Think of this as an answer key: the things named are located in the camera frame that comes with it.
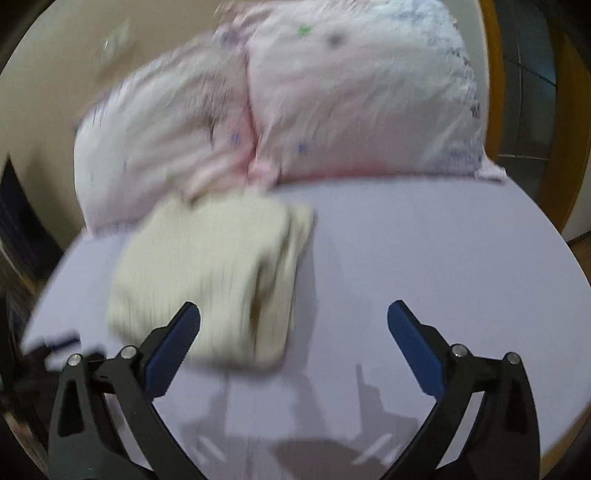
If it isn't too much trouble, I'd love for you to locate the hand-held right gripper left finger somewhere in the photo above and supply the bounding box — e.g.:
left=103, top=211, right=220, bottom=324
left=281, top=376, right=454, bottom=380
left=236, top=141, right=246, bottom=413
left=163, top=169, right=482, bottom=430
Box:
left=47, top=302, right=209, bottom=480

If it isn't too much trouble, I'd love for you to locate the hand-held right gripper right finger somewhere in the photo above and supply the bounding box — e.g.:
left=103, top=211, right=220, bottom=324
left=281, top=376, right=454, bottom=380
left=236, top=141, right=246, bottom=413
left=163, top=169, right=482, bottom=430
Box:
left=387, top=300, right=541, bottom=480

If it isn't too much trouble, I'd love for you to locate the cream knitted small garment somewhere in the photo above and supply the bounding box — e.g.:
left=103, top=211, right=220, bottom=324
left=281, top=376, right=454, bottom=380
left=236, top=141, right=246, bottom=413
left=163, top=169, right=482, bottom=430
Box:
left=107, top=196, right=317, bottom=370

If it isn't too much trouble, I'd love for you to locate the pink printed pillow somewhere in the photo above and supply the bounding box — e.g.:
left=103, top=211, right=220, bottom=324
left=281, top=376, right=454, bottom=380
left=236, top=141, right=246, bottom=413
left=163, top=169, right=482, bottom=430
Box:
left=74, top=37, right=259, bottom=234
left=222, top=0, right=506, bottom=185

